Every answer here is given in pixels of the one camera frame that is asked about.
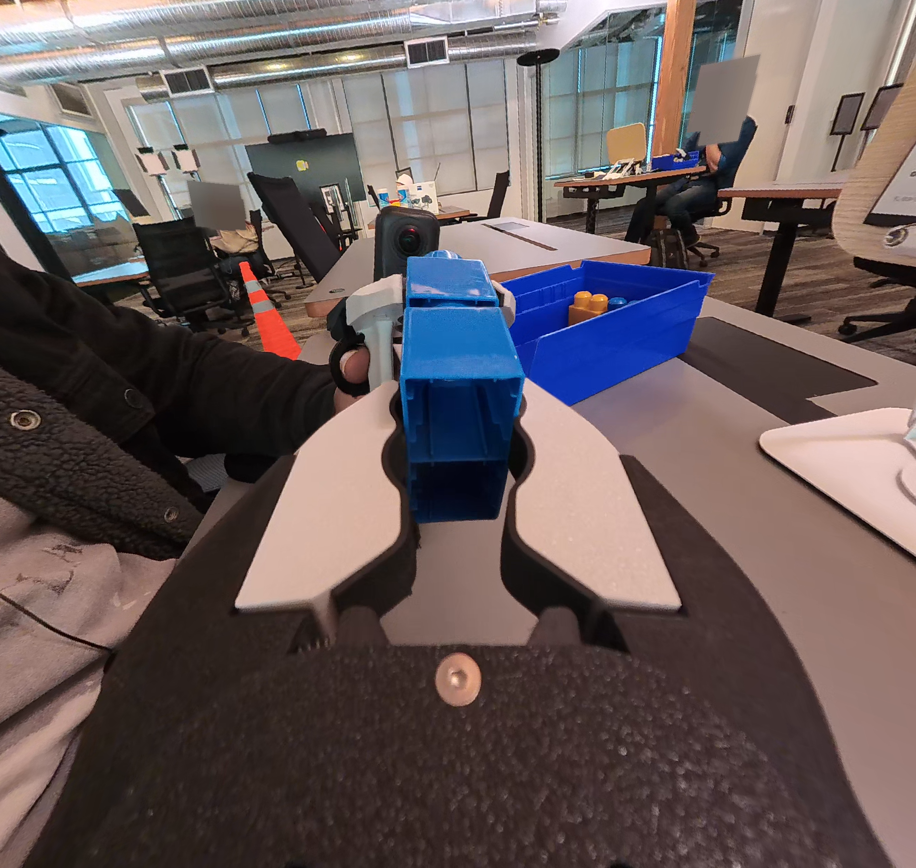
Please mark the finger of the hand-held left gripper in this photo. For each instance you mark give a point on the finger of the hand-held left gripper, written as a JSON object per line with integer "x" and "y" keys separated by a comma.
{"x": 379, "y": 303}
{"x": 506, "y": 303}

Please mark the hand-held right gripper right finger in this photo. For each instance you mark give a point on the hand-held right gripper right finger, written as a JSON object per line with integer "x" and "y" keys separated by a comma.
{"x": 594, "y": 524}

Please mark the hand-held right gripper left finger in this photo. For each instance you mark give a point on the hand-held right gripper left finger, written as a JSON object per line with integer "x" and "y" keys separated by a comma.
{"x": 329, "y": 517}

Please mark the blue one-stud mega block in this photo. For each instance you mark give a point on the blue one-stud mega block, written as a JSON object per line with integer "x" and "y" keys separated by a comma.
{"x": 451, "y": 281}

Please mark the blue two-stud mega block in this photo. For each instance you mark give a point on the blue two-stud mega block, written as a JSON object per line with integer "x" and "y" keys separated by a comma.
{"x": 458, "y": 353}

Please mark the pile of colourful mega blocks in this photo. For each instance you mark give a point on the pile of colourful mega blocks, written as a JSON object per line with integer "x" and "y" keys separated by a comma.
{"x": 590, "y": 310}

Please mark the blue plastic bin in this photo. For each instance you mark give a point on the blue plastic bin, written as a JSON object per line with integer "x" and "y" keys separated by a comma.
{"x": 676, "y": 161}
{"x": 608, "y": 360}

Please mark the person's left forearm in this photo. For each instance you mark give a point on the person's left forearm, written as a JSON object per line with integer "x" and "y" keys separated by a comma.
{"x": 250, "y": 396}

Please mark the person's left hand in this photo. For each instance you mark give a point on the person's left hand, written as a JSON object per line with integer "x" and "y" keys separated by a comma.
{"x": 354, "y": 364}

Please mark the white carton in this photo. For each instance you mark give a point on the white carton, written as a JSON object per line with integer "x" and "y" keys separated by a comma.
{"x": 419, "y": 195}

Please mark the wood-edged office desk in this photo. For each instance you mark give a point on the wood-edged office desk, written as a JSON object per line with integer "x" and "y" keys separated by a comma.
{"x": 111, "y": 273}
{"x": 572, "y": 245}
{"x": 780, "y": 192}
{"x": 622, "y": 180}
{"x": 454, "y": 213}

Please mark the orange traffic cone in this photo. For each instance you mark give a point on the orange traffic cone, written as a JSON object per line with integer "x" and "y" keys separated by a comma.
{"x": 268, "y": 317}

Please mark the black tilted panel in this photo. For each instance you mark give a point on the black tilted panel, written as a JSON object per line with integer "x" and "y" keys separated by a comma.
{"x": 293, "y": 217}

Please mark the large dark display screen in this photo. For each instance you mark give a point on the large dark display screen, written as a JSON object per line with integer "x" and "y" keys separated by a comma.
{"x": 315, "y": 160}

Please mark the dark backpack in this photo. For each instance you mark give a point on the dark backpack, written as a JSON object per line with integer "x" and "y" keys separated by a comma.
{"x": 669, "y": 249}

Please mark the black floor lamp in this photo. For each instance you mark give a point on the black floor lamp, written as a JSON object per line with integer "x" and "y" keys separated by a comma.
{"x": 538, "y": 131}

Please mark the white ceiling air vent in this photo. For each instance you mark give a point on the white ceiling air vent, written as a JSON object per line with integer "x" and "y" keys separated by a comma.
{"x": 187, "y": 81}
{"x": 427, "y": 52}

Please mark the white box on tripod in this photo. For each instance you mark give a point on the white box on tripod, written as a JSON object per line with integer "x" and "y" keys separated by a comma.
{"x": 152, "y": 161}
{"x": 186, "y": 158}

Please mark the black fleece jacket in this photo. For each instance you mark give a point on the black fleece jacket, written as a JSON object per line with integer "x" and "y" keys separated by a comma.
{"x": 71, "y": 453}

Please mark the grey hooded sweatshirt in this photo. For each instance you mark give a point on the grey hooded sweatshirt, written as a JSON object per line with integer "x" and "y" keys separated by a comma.
{"x": 57, "y": 632}

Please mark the framed floor sign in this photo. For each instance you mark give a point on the framed floor sign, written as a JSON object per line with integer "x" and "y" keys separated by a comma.
{"x": 848, "y": 113}
{"x": 880, "y": 106}

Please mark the printed instruction sheet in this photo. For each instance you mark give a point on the printed instruction sheet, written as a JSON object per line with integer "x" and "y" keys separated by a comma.
{"x": 894, "y": 195}

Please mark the wooden support post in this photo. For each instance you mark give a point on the wooden support post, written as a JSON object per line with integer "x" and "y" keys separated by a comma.
{"x": 676, "y": 59}

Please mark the silver ceiling air duct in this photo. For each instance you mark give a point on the silver ceiling air duct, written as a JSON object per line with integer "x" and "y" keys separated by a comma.
{"x": 215, "y": 9}

